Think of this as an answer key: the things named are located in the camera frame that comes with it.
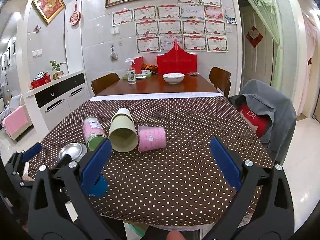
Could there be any red cat cushion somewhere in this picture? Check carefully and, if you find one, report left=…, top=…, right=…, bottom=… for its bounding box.
left=238, top=103, right=271, bottom=138

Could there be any red basket on cabinet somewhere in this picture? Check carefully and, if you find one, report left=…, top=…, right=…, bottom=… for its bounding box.
left=31, top=72, right=51, bottom=89

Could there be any red gift bag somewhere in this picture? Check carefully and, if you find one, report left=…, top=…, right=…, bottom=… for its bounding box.
left=157, top=40, right=197, bottom=75

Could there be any green door curtain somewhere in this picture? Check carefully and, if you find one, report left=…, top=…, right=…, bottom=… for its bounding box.
left=247, top=0, right=283, bottom=90

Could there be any gold framed red picture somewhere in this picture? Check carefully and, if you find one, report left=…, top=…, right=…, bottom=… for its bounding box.
left=32, top=0, right=66, bottom=25

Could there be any white black sideboard cabinet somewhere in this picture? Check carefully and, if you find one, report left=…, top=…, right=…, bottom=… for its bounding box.
left=23, top=70, right=89, bottom=137

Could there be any wooden chair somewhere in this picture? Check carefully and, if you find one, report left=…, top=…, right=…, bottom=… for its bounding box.
left=91, top=73, right=120, bottom=95
left=209, top=67, right=231, bottom=97

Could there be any red diamond door decoration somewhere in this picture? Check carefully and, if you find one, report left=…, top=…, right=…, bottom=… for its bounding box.
left=246, top=26, right=264, bottom=48

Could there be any white ceramic bowl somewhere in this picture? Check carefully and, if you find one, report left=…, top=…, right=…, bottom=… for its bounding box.
left=162, top=73, right=185, bottom=85

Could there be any red round wall ornament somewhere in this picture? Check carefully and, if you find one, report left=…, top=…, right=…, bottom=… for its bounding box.
left=69, top=0, right=81, bottom=26

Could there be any dark blue drink can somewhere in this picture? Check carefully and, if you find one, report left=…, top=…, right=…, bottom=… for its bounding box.
left=55, top=142, right=108, bottom=197

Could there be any grey jacket on chair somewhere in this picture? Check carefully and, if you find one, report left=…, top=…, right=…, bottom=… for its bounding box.
left=228, top=79, right=297, bottom=165

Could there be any person's right hand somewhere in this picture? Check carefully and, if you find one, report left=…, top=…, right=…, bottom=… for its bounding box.
left=166, top=231, right=185, bottom=240

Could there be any right wooden chair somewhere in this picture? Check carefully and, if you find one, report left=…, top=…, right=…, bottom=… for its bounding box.
left=209, top=67, right=231, bottom=97

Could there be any green tray on table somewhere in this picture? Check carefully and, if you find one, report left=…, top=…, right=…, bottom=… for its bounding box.
left=122, top=73, right=152, bottom=80

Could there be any pink cloth on sofa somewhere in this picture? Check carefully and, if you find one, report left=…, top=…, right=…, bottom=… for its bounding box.
left=2, top=106, right=28, bottom=135

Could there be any pink plastic cup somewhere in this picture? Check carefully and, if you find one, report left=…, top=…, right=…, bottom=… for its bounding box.
left=138, top=126, right=167, bottom=152

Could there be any hanging wall ornament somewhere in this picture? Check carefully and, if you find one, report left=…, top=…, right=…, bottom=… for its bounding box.
left=110, top=45, right=118, bottom=62

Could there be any small potted plant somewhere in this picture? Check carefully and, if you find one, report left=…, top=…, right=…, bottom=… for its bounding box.
left=50, top=60, right=66, bottom=80

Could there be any clear spray bottle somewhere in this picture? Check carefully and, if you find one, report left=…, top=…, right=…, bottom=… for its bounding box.
left=125, top=57, right=136, bottom=85

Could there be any brown polka dot tablecloth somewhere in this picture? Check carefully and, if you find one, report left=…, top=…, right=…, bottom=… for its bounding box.
left=29, top=96, right=273, bottom=226

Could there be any green white paper cup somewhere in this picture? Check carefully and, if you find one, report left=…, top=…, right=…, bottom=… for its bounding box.
left=108, top=108, right=138, bottom=153

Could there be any left wooden chair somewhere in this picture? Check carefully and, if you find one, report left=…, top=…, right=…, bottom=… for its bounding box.
left=91, top=73, right=120, bottom=95

